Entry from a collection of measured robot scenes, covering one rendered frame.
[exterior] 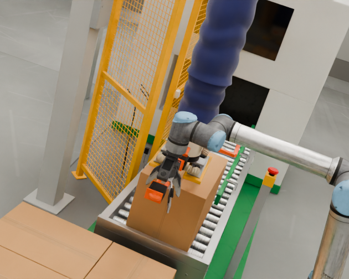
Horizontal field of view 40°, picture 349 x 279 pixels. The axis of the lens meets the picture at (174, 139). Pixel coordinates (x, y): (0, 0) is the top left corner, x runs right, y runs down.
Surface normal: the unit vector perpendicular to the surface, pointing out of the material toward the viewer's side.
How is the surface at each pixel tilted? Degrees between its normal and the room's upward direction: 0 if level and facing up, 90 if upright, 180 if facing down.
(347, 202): 86
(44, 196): 90
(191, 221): 90
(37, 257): 0
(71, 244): 0
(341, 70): 90
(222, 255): 0
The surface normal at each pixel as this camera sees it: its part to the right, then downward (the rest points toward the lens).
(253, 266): 0.27, -0.87
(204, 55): -0.49, -0.03
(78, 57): -0.30, 0.33
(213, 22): -0.69, 0.38
